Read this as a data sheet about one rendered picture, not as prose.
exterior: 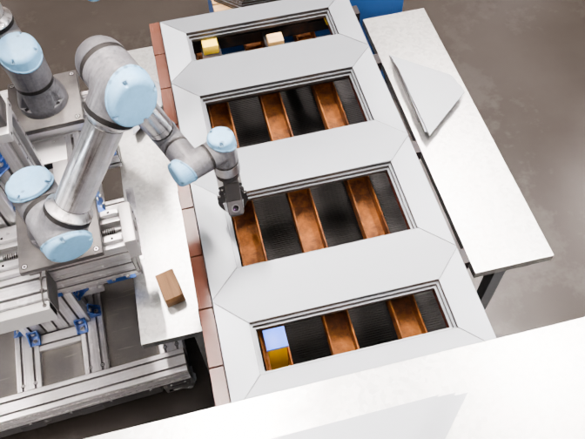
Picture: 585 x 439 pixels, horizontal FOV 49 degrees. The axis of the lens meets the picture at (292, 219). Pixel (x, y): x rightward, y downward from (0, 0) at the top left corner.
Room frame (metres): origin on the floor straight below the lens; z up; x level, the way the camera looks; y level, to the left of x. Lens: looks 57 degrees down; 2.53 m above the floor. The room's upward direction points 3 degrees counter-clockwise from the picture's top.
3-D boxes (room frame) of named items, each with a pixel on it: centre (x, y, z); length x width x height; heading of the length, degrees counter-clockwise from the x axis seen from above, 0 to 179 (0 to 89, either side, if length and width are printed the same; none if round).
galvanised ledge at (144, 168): (1.42, 0.50, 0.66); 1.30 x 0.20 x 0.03; 11
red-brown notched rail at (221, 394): (1.25, 0.35, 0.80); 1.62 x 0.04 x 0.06; 11
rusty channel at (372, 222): (1.36, -0.22, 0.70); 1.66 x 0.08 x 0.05; 11
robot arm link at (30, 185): (0.96, 0.64, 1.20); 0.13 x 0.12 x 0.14; 34
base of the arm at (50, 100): (1.45, 0.76, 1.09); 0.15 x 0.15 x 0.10
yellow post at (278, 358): (0.68, 0.06, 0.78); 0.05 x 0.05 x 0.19; 11
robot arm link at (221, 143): (1.12, 0.18, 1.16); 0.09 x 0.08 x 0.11; 124
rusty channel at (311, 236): (1.32, -0.02, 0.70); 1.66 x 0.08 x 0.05; 11
